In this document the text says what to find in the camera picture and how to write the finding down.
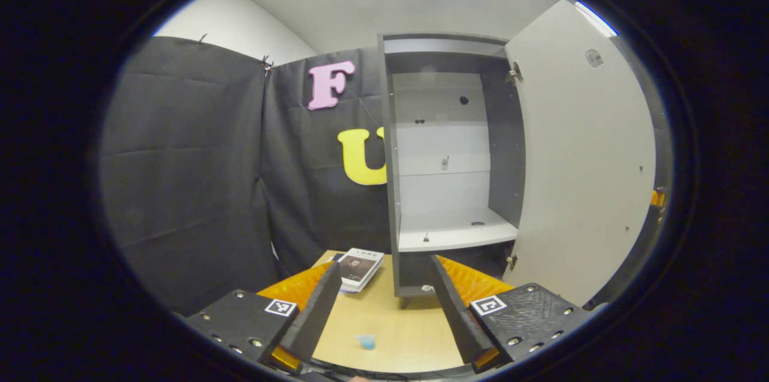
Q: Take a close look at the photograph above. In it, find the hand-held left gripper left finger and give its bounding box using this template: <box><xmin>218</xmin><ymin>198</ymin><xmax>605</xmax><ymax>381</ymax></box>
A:
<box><xmin>186</xmin><ymin>261</ymin><xmax>343</xmax><ymax>374</ymax></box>

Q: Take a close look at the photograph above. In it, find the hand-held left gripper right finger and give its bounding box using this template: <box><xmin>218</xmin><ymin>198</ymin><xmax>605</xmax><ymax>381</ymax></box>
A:
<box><xmin>428</xmin><ymin>255</ymin><xmax>592</xmax><ymax>374</ymax></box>

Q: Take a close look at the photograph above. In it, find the beige cabinet door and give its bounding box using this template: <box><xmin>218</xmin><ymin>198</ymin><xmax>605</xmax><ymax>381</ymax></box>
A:
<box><xmin>503</xmin><ymin>0</ymin><xmax>673</xmax><ymax>311</ymax></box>

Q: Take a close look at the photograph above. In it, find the white cabinet shelf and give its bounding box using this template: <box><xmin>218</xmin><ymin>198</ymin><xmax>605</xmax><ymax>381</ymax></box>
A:
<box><xmin>398</xmin><ymin>208</ymin><xmax>518</xmax><ymax>252</ymax></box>

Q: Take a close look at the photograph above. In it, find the dark grey cabinet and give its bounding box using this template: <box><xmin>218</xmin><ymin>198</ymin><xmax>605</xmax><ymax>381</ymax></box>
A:
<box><xmin>377</xmin><ymin>32</ymin><xmax>527</xmax><ymax>300</ymax></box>

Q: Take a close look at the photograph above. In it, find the black backdrop cloth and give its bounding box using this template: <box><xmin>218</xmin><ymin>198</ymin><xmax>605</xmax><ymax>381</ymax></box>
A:
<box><xmin>99</xmin><ymin>35</ymin><xmax>397</xmax><ymax>317</ymax></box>

